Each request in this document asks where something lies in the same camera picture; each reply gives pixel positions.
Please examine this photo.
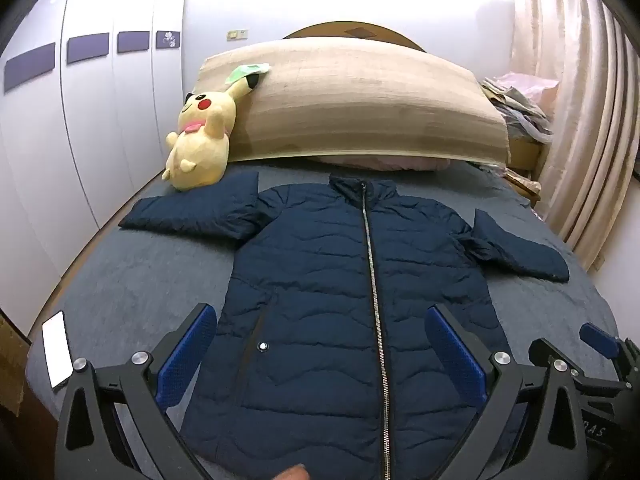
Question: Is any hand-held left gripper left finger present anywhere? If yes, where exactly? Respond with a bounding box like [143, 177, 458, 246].
[54, 302, 218, 480]

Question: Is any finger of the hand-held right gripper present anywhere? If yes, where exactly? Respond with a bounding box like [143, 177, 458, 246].
[529, 337, 626, 397]
[579, 322, 640, 383]

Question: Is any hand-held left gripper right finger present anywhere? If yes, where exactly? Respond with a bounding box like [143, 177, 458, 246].
[425, 304, 588, 480]

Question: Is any navy puffer jacket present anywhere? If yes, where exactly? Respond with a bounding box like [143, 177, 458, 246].
[119, 171, 571, 480]

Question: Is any pile of bags and clothes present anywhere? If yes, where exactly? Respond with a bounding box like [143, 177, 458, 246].
[480, 72, 558, 146]

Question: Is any grey bed blanket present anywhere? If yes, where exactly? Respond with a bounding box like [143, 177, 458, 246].
[25, 160, 623, 480]

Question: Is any white smartphone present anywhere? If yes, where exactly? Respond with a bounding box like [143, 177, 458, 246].
[41, 311, 73, 390]

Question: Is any cardboard box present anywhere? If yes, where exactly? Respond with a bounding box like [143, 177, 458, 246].
[0, 305, 32, 418]

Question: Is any wooden nightstand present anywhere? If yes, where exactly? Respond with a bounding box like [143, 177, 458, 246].
[507, 137, 543, 206]

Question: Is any yellow plush toy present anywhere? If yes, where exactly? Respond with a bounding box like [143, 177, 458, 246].
[161, 72, 261, 192]

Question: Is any pink pillow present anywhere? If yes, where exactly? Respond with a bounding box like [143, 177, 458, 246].
[315, 155, 451, 172]

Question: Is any beige curtain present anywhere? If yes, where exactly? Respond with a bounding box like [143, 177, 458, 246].
[510, 0, 640, 273]

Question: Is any white wardrobe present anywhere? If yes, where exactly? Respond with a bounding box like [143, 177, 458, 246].
[0, 0, 201, 341]

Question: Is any green plastic packet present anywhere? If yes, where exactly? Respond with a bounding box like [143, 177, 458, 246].
[223, 62, 271, 86]

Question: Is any wooden headboard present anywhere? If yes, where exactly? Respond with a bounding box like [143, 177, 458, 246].
[281, 21, 426, 53]

